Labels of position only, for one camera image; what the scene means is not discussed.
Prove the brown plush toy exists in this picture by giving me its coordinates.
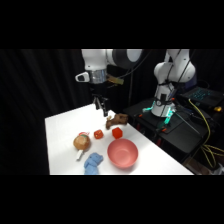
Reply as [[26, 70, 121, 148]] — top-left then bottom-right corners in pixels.
[[105, 112, 130, 130]]

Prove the pink bowl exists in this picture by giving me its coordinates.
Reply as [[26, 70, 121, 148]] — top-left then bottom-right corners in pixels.
[[106, 138, 140, 169]]

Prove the blue plush toy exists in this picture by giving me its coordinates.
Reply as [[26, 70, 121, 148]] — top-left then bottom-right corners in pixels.
[[83, 152, 105, 176]]

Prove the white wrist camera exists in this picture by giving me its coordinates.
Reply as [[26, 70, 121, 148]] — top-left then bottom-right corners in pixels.
[[75, 71, 91, 84]]

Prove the black curtain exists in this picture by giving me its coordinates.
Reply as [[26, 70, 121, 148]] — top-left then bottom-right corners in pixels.
[[0, 49, 224, 176]]

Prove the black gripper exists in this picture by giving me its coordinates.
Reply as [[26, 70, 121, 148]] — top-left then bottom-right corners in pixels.
[[88, 82, 110, 118]]

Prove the black robot stand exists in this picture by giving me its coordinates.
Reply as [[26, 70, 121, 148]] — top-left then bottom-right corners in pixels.
[[123, 97, 224, 165]]

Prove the red cube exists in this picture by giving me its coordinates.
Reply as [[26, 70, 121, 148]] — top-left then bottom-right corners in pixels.
[[111, 126, 124, 140]]

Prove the red faceted ball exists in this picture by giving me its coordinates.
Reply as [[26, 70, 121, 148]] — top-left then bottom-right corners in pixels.
[[93, 129, 105, 140]]

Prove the yellow cable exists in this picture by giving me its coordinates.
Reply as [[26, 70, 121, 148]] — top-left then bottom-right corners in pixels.
[[187, 97, 224, 170]]

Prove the black laptop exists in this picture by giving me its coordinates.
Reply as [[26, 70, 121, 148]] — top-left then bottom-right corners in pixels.
[[180, 86, 224, 108]]

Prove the brown round toy white stem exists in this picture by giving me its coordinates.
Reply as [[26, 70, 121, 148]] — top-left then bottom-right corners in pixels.
[[72, 131, 92, 161]]

